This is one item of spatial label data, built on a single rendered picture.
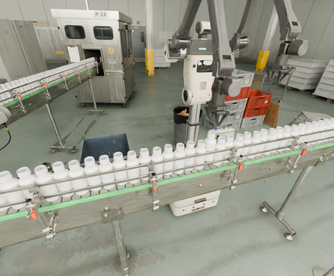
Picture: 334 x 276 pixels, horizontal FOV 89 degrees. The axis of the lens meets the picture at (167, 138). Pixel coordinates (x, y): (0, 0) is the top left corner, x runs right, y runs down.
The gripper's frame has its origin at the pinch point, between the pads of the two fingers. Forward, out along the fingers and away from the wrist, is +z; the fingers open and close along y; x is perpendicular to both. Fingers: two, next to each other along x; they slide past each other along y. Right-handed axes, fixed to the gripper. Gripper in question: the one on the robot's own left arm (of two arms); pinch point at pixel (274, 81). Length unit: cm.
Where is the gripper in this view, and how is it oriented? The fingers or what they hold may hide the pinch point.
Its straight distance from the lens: 122.4
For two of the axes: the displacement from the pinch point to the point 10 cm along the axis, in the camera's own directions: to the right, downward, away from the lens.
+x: -9.5, 1.5, -2.8
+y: -3.1, -4.9, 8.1
